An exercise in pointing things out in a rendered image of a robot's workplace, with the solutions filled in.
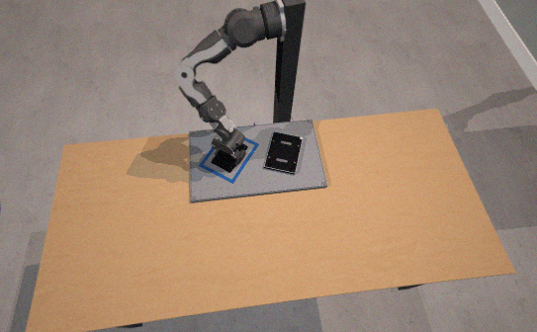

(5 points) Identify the blue tape outline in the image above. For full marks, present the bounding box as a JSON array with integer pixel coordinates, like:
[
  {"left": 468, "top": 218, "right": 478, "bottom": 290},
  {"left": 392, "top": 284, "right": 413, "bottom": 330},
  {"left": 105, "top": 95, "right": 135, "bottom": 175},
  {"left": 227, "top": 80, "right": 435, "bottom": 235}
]
[{"left": 200, "top": 138, "right": 259, "bottom": 184}]

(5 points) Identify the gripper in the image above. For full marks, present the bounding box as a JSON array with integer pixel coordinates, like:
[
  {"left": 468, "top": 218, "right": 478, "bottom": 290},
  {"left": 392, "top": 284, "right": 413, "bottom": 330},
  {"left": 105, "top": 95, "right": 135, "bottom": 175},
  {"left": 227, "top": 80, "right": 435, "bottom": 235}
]
[{"left": 211, "top": 130, "right": 246, "bottom": 166}]

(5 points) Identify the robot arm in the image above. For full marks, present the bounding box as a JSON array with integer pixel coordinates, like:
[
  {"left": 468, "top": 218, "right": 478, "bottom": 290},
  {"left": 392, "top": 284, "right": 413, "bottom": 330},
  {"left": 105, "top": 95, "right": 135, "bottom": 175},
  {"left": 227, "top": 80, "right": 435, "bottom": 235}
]
[{"left": 174, "top": 0, "right": 286, "bottom": 141}]

